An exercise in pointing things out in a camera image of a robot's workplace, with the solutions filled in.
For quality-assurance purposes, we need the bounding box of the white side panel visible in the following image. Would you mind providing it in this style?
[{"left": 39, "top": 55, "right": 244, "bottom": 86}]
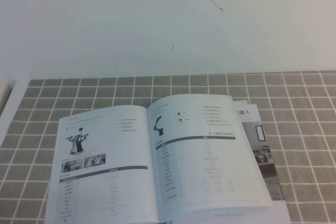
[{"left": 0, "top": 81, "right": 13, "bottom": 113}]

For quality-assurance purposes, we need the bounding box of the grey checked tablecloth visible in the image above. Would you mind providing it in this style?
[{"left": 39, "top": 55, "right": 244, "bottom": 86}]
[{"left": 0, "top": 70, "right": 336, "bottom": 224}]

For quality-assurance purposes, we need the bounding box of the white product catalogue book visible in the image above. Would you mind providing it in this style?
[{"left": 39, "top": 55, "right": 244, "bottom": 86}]
[{"left": 44, "top": 93, "right": 274, "bottom": 224}]

